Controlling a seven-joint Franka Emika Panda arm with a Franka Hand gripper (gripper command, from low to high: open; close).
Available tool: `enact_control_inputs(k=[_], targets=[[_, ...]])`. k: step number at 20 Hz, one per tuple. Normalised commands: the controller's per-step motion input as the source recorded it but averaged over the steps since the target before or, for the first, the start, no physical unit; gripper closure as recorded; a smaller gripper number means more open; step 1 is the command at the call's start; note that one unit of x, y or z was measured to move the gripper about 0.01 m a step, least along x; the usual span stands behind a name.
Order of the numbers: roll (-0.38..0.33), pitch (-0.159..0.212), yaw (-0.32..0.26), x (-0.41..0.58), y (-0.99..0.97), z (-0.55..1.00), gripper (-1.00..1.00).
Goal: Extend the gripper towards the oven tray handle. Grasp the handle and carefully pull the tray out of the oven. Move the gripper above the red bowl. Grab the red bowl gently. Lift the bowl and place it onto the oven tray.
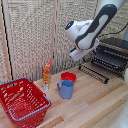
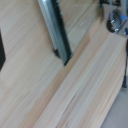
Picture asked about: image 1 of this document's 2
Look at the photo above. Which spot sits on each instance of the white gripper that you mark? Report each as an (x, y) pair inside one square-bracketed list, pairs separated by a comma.
[(81, 53)]

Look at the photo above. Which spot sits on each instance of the red bowl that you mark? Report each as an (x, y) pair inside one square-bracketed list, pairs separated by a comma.
[(68, 76)]

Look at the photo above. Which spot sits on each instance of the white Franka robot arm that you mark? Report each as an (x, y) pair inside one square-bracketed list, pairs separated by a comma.
[(91, 28)]

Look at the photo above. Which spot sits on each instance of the black oven door rack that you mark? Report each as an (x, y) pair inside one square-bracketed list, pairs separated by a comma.
[(94, 74)]

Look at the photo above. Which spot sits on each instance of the black dish rack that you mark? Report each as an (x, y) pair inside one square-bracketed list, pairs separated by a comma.
[(111, 58)]

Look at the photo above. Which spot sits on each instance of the blue plastic mug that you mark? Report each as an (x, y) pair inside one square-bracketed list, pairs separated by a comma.
[(66, 90)]

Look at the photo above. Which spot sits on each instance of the beige woven folding screen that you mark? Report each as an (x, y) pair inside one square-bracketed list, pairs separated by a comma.
[(26, 36)]

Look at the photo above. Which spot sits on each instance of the red plastic shopping basket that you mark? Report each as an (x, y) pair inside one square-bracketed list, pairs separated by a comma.
[(23, 103)]

